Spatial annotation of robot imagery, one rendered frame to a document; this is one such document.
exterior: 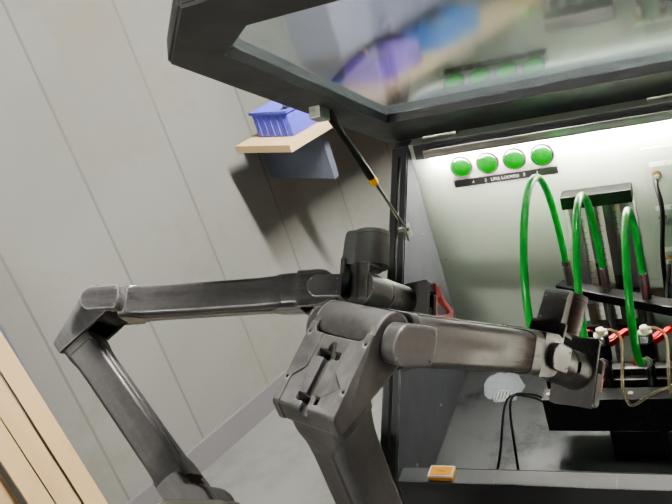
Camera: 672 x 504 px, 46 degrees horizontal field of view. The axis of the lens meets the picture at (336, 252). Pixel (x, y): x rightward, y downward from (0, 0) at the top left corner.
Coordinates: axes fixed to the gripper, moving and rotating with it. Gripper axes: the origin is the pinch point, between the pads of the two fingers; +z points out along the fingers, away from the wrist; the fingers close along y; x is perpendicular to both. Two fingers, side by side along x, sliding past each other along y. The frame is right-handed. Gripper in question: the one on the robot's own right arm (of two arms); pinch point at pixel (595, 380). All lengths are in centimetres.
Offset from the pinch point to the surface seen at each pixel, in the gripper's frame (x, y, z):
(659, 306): 2.8, 20.4, 35.4
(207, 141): 206, 87, 78
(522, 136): 29, 51, 18
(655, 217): 7, 41, 40
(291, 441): 182, -26, 143
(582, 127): 17, 53, 20
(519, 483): 18.5, -18.4, 18.3
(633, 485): -0.6, -14.6, 22.1
